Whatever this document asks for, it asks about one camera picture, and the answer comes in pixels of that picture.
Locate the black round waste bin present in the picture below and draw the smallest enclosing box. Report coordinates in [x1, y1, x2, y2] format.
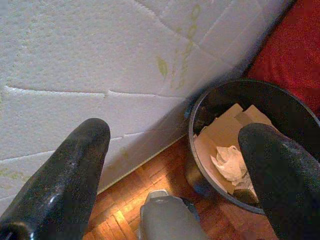
[184, 78, 320, 217]

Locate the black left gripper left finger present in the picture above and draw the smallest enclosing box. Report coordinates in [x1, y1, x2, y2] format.
[0, 117, 111, 240]

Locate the brown cardboard piece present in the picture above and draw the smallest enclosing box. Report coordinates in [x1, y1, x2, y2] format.
[193, 103, 278, 196]

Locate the white quilted mattress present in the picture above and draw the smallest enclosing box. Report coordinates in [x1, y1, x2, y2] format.
[0, 0, 298, 218]

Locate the crumpled white paper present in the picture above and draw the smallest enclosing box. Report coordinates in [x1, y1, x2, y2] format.
[210, 144, 253, 187]

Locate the red covered cushion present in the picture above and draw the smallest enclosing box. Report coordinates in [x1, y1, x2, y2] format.
[246, 0, 320, 118]

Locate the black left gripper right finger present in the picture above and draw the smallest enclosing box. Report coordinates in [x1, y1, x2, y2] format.
[237, 122, 320, 240]

